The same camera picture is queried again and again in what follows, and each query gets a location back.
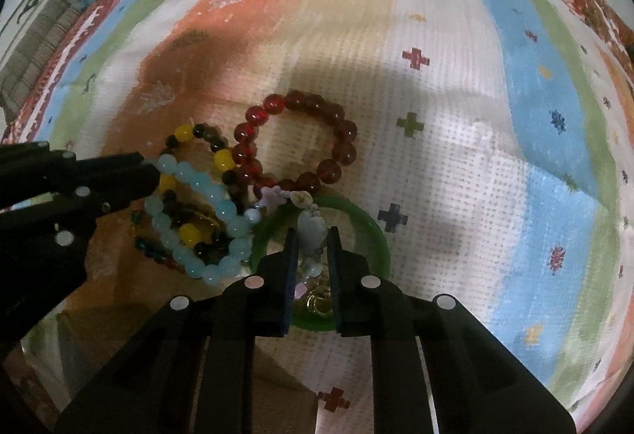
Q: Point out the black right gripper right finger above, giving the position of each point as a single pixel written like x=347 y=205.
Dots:
x=435 y=366

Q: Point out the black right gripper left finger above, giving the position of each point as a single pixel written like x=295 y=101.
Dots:
x=189 y=368

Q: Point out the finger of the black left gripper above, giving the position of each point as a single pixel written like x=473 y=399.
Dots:
x=112 y=182

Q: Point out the green jade bangle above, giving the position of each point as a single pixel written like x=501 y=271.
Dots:
x=359 y=233

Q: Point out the striped grey folded blanket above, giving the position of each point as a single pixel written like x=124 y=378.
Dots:
x=28 y=59

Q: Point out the striped colourful cloth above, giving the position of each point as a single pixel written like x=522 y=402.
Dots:
x=544 y=257

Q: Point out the floral red bedsheet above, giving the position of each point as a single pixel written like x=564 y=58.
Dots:
x=545 y=80

